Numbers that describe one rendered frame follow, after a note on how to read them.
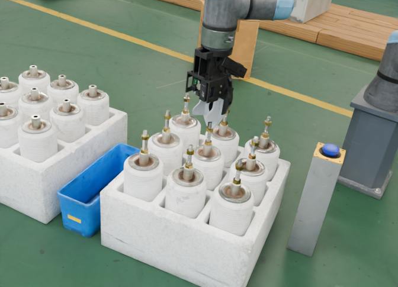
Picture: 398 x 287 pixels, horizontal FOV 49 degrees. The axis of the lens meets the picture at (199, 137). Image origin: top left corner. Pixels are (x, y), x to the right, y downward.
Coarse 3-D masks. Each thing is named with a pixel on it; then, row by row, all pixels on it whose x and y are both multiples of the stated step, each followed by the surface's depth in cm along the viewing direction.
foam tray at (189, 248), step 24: (288, 168) 123; (120, 192) 106; (264, 192) 116; (120, 216) 107; (144, 216) 103; (168, 216) 101; (264, 216) 104; (120, 240) 111; (144, 240) 107; (168, 240) 104; (192, 240) 100; (216, 240) 97; (240, 240) 96; (264, 240) 118; (168, 264) 108; (192, 264) 104; (216, 264) 101; (240, 264) 98
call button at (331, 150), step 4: (324, 144) 106; (328, 144) 106; (332, 144) 107; (324, 148) 105; (328, 148) 105; (332, 148) 105; (336, 148) 105; (324, 152) 106; (328, 152) 104; (332, 152) 104; (336, 152) 104
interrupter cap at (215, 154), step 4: (196, 148) 113; (200, 148) 113; (212, 148) 114; (216, 148) 114; (196, 152) 111; (200, 152) 112; (212, 152) 113; (216, 152) 112; (220, 152) 112; (196, 156) 110; (200, 156) 110; (204, 156) 111; (208, 156) 111; (212, 156) 111; (216, 156) 111; (220, 156) 111; (204, 160) 109; (208, 160) 109; (212, 160) 109
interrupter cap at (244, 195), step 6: (222, 186) 100; (228, 186) 101; (246, 186) 101; (222, 192) 98; (228, 192) 99; (240, 192) 100; (246, 192) 99; (228, 198) 97; (234, 198) 97; (240, 198) 97; (246, 198) 97
